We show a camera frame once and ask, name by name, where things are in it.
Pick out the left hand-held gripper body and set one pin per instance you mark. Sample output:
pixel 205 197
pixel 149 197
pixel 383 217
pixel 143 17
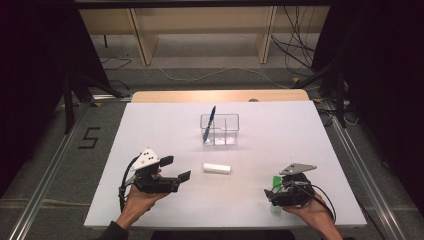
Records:
pixel 146 160

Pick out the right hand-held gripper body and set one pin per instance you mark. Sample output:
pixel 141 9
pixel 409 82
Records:
pixel 296 193

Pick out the green marker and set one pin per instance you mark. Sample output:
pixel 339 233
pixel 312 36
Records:
pixel 277 182

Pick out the blue pen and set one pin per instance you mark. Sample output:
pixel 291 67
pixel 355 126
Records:
pixel 210 121

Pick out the clear plastic organizer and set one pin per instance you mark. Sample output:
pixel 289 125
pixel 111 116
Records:
pixel 226 130

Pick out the person's right hand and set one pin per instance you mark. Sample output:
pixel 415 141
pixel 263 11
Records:
pixel 315 215

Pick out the person's left hand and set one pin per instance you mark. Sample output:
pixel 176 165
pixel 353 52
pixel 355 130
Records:
pixel 138 205

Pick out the white eraser block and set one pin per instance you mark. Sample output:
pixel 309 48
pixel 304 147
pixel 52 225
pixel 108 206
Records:
pixel 216 168

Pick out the person's dark clothing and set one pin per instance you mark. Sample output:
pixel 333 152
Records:
pixel 220 235

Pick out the light wooden table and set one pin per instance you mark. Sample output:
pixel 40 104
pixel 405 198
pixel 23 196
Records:
pixel 216 96

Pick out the black metal stand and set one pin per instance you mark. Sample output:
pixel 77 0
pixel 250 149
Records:
pixel 70 100
pixel 338 93

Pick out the black curtain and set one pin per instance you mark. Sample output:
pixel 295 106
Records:
pixel 383 83
pixel 33 66

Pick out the beige wooden desk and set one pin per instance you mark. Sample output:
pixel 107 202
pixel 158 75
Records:
pixel 200 20

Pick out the aluminium floor rail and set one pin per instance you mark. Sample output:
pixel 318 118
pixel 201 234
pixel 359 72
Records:
pixel 43 186
pixel 366 180

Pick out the short aluminium rail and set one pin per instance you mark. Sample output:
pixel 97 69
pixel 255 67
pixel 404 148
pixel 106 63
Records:
pixel 111 97

